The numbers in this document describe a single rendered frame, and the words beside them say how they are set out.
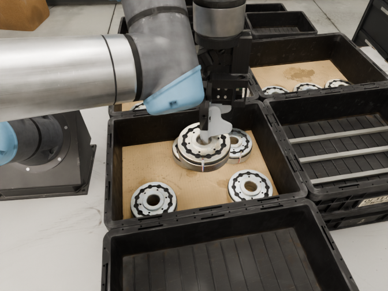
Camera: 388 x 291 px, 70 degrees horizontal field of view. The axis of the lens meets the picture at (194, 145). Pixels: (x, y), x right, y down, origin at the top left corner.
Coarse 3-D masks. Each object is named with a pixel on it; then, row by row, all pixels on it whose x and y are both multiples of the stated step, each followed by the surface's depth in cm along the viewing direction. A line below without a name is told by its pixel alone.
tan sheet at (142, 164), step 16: (144, 144) 76; (160, 144) 76; (256, 144) 76; (128, 160) 73; (144, 160) 73; (160, 160) 73; (256, 160) 73; (128, 176) 69; (144, 176) 69; (160, 176) 69; (176, 176) 69; (192, 176) 69; (208, 176) 69; (224, 176) 69; (128, 192) 66; (176, 192) 66; (192, 192) 66; (208, 192) 66; (224, 192) 66; (128, 208) 63
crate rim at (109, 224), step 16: (176, 112) 70; (192, 112) 71; (112, 128) 66; (272, 128) 66; (112, 144) 63; (112, 160) 60; (288, 160) 62; (112, 176) 57; (112, 192) 55; (304, 192) 55; (112, 208) 53; (192, 208) 52; (208, 208) 53; (224, 208) 52; (112, 224) 50; (128, 224) 50
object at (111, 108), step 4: (248, 76) 80; (248, 80) 79; (248, 84) 78; (252, 84) 78; (252, 88) 76; (252, 92) 75; (256, 92) 75; (248, 96) 74; (252, 96) 74; (256, 96) 74; (240, 100) 73; (108, 108) 71; (112, 108) 71; (108, 112) 70; (112, 112) 70; (116, 112) 70; (120, 112) 70; (124, 112) 70; (128, 112) 70; (132, 112) 70; (136, 112) 70; (140, 112) 70; (144, 112) 70; (112, 116) 69
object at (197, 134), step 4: (196, 132) 54; (192, 136) 53; (196, 136) 53; (212, 136) 53; (192, 140) 52; (212, 140) 52; (216, 140) 52; (192, 144) 52; (196, 144) 52; (208, 144) 52; (212, 144) 52; (196, 148) 52; (200, 148) 51; (204, 148) 51; (208, 148) 51
